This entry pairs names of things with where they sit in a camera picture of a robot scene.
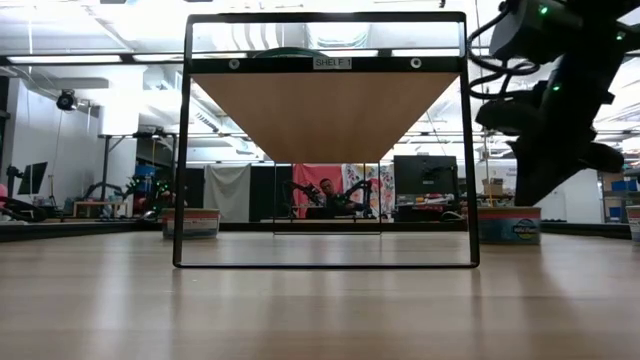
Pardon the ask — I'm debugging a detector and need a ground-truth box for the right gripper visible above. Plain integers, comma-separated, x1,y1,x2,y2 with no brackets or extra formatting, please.
507,127,627,208

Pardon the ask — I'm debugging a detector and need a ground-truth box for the silver can teal label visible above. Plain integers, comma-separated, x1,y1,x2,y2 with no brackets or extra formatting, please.
251,45,330,60

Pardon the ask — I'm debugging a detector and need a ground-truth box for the cardboard box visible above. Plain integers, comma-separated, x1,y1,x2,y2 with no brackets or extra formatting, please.
481,177,506,197

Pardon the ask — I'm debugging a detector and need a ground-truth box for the storage rack with boxes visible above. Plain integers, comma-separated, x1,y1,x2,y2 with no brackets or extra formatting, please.
601,169,626,224

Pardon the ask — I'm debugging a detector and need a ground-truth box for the cluttered workbench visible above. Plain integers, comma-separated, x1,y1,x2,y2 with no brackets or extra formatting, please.
393,192,461,222

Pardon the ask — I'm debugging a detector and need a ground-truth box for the large black monitor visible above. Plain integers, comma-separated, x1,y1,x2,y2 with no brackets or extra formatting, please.
392,154,459,197

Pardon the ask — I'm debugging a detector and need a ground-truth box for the floral hanging cloth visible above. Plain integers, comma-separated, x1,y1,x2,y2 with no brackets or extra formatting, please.
341,163,395,219

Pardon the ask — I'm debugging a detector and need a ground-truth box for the person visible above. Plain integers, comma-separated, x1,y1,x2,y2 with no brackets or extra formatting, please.
315,177,352,217

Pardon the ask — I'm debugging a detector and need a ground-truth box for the red hanging cloth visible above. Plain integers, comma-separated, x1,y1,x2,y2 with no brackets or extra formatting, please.
292,163,344,219

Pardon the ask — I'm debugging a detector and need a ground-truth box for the grey hanging cloth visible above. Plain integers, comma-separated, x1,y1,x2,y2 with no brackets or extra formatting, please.
202,163,253,224

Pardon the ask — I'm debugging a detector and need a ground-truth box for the small black monitor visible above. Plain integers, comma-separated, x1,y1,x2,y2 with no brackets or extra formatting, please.
17,160,50,197

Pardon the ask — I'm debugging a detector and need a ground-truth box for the wooden shelf black frame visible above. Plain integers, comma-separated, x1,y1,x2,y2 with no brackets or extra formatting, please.
171,11,481,270

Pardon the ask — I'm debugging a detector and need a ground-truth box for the black table frame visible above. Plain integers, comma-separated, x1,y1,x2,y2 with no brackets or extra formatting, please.
0,219,632,244

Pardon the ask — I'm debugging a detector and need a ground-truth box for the black ceiling camera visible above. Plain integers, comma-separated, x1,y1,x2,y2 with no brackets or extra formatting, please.
55,89,76,112

